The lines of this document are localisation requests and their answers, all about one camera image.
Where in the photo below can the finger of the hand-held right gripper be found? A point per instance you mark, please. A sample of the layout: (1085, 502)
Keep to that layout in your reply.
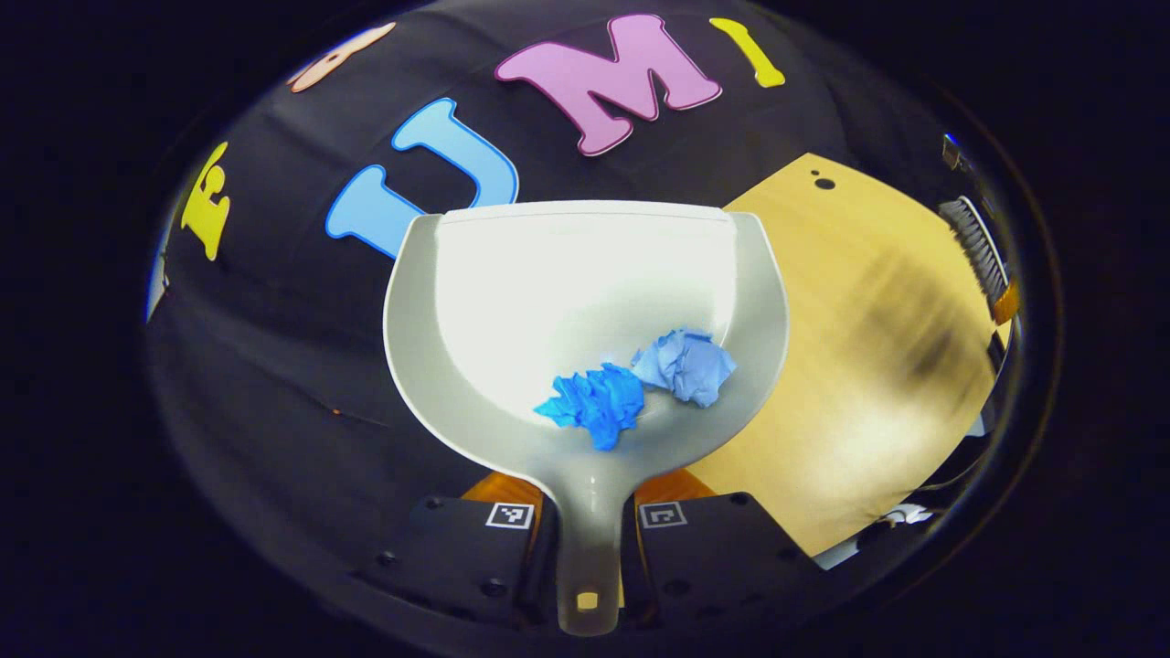
(1005, 303)

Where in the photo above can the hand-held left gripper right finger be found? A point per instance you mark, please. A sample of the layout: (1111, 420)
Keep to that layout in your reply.
(713, 557)

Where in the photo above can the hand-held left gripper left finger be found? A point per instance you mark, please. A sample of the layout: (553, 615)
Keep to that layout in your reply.
(457, 557)

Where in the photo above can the small white broom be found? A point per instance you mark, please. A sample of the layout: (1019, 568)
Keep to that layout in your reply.
(973, 247)

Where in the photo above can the light blue paper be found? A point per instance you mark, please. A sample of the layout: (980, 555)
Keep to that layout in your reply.
(686, 366)

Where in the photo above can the dark blue paper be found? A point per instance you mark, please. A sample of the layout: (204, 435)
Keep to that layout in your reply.
(594, 402)

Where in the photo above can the white dustpan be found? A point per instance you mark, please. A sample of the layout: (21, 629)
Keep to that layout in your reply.
(567, 292)

